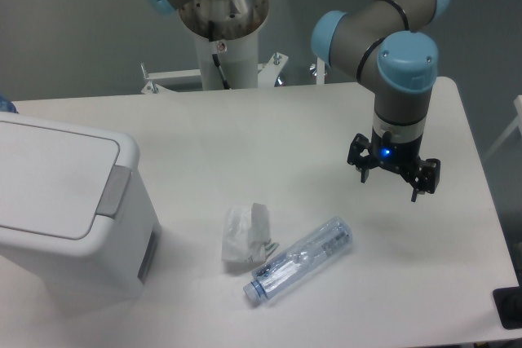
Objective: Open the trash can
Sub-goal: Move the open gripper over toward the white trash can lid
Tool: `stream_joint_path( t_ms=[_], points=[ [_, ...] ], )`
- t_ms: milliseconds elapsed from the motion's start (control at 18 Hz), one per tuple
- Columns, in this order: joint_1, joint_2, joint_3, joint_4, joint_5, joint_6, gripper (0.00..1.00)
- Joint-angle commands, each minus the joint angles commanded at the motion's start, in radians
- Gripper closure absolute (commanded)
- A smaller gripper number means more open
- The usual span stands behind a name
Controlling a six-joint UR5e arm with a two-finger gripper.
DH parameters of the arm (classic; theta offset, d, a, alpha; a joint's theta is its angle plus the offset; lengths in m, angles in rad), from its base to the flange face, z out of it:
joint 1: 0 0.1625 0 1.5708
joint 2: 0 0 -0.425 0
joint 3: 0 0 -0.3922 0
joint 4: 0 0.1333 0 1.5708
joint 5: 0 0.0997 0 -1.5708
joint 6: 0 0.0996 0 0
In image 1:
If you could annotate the black clamp on table edge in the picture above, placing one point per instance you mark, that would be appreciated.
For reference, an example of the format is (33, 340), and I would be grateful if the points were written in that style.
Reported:
(508, 303)

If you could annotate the white frame at right edge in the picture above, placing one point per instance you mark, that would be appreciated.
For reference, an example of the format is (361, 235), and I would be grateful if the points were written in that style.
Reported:
(514, 125)

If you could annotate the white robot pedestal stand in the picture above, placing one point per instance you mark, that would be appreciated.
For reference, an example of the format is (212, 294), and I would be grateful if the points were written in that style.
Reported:
(226, 37)

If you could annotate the clear plastic water bottle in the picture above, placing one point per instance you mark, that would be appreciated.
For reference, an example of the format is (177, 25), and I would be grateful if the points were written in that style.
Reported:
(300, 259)

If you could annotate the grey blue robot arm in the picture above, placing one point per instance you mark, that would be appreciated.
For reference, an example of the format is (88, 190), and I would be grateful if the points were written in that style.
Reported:
(382, 47)

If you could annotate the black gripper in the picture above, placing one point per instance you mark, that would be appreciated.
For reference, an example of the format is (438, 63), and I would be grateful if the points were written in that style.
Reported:
(399, 158)

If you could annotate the white push-lid trash can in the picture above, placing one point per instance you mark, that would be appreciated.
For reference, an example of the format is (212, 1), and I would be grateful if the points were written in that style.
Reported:
(75, 211)

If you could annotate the blue plastic item at left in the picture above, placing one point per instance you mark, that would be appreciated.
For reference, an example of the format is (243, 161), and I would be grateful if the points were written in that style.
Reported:
(6, 105)

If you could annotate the crumpled white paper wrapper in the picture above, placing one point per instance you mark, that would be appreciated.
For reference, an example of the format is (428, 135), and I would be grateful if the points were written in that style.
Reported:
(246, 238)

